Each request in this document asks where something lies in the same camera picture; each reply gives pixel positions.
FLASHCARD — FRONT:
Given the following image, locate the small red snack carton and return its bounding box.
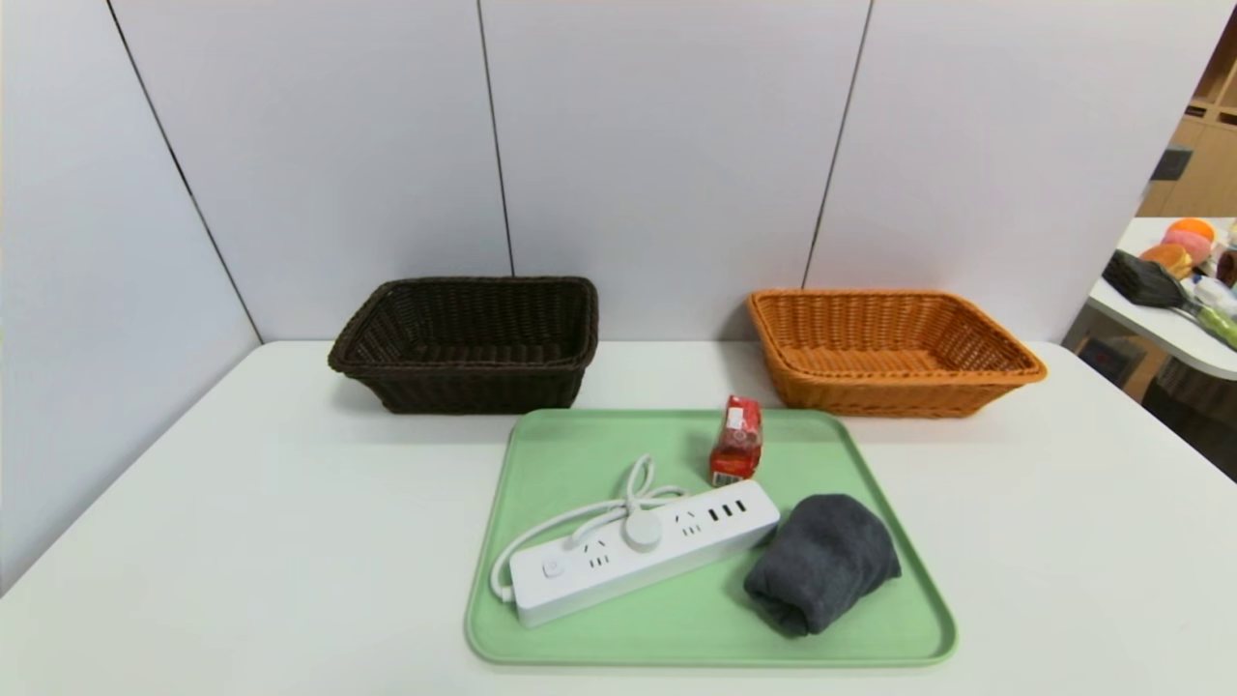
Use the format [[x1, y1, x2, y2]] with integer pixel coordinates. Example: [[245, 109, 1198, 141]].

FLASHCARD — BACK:
[[709, 395, 763, 487]]

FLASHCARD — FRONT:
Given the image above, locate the white power strip with cable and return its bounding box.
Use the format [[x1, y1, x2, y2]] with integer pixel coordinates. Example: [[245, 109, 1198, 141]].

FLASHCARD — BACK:
[[490, 454, 782, 629]]

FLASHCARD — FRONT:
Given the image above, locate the dark grey towel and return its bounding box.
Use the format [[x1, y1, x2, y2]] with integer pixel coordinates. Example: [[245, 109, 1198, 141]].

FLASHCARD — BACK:
[[743, 494, 903, 638]]

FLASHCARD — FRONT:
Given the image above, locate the dark brown wicker basket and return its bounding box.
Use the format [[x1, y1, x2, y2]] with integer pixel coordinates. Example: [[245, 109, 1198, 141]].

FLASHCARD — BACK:
[[328, 276, 600, 416]]

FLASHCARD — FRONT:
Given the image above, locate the orange wicker basket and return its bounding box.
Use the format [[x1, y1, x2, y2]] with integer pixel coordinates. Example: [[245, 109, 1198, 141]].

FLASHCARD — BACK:
[[746, 288, 1049, 419]]

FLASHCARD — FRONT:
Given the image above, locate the pink toy food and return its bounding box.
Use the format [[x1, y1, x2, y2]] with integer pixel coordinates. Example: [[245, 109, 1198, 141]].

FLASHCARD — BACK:
[[1163, 229, 1213, 264]]

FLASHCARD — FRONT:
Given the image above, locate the light green plastic tray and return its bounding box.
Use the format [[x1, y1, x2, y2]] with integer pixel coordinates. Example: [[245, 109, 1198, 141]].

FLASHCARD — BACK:
[[465, 408, 959, 668]]

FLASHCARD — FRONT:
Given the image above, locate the brown box under table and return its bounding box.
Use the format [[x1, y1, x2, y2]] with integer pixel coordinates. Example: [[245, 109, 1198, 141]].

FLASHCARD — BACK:
[[1078, 333, 1170, 402]]

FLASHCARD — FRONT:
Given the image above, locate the black folded bag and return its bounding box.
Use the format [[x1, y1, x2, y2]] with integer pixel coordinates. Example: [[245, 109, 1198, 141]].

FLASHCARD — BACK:
[[1103, 249, 1192, 310]]

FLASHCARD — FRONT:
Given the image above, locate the white side table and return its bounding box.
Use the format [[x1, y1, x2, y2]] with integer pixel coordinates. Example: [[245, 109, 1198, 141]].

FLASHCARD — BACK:
[[1063, 217, 1237, 380]]

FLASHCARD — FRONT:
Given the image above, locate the brown toy bun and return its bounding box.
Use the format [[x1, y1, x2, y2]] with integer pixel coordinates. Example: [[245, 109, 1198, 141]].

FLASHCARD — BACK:
[[1140, 244, 1194, 279]]

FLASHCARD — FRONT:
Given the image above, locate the green toy vegetable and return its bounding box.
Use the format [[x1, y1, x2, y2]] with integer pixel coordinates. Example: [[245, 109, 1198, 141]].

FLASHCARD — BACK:
[[1196, 304, 1237, 349]]

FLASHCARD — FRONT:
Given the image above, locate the wooden shelf unit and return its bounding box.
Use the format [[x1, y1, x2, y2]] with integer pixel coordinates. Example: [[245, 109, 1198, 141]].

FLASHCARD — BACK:
[[1138, 10, 1237, 218]]

